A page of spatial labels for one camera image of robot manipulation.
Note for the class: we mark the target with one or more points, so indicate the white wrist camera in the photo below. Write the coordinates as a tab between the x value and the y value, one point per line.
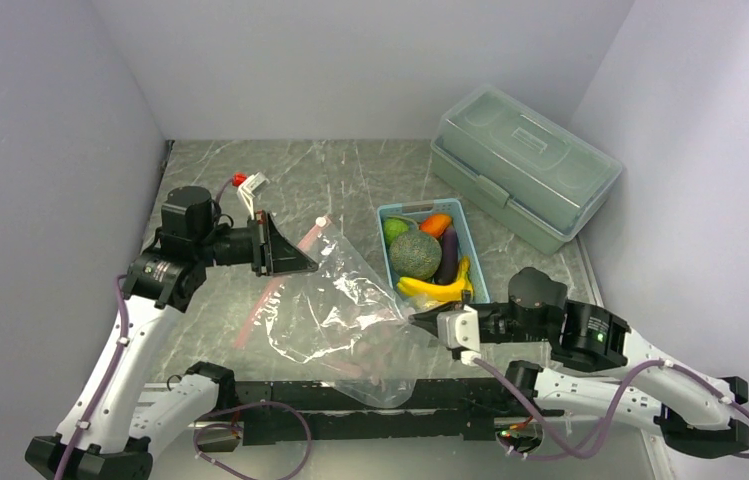
459	332
248	187

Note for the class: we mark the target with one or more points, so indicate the orange mango fruit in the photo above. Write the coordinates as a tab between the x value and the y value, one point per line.
436	224

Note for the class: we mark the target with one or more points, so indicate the green storage box, clear lid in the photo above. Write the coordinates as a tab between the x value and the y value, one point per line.
539	180

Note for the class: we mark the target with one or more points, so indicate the purple eggplant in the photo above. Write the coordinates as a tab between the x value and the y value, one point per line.
447	270

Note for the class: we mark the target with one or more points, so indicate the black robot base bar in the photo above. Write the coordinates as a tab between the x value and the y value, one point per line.
473	409

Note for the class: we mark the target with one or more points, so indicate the upper yellow banana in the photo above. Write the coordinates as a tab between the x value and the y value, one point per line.
411	287

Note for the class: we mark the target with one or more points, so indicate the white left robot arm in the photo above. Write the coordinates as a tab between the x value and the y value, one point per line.
106	435

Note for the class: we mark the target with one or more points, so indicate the green custard apple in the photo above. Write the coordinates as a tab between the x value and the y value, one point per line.
394	226

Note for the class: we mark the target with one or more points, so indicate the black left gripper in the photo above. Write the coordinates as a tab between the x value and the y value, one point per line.
273	253

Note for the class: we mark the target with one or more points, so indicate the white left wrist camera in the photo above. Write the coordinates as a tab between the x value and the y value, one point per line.
248	187

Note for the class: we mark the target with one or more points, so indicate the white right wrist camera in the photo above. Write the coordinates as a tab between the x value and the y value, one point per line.
459	332

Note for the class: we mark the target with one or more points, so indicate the light blue plastic basket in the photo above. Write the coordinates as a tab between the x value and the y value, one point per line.
419	211

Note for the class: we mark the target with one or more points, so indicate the clear zip top bag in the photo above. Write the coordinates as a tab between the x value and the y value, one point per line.
342	326

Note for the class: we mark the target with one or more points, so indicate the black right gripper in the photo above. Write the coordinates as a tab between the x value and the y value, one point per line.
428	318

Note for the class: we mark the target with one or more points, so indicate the yellow banana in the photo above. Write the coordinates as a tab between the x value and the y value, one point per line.
411	287
465	272

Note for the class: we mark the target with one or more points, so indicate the lower yellow banana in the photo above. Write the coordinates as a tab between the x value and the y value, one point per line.
465	272

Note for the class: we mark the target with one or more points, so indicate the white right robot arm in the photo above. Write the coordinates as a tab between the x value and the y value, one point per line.
609	370

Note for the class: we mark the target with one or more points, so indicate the netted green melon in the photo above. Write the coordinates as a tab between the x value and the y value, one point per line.
415	254

